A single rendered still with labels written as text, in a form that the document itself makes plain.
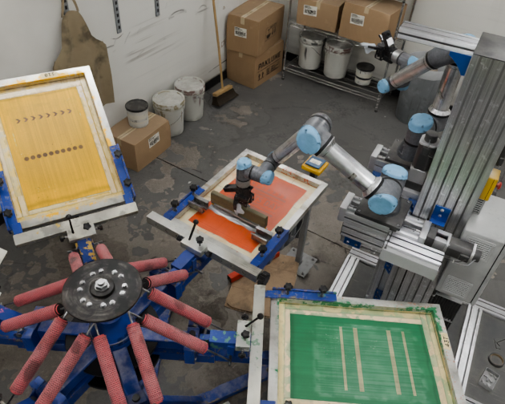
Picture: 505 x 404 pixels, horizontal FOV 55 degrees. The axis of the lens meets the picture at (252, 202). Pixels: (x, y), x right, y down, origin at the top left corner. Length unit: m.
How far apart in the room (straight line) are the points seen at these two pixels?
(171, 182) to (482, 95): 2.91
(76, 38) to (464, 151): 2.93
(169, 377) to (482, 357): 1.92
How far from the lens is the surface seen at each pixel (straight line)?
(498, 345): 3.50
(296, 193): 2.86
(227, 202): 2.64
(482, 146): 2.32
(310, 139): 2.09
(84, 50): 4.16
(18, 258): 4.02
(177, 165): 4.58
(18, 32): 3.85
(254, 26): 5.46
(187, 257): 2.37
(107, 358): 1.89
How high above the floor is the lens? 2.82
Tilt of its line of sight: 42 degrees down
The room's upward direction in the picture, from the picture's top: 4 degrees clockwise
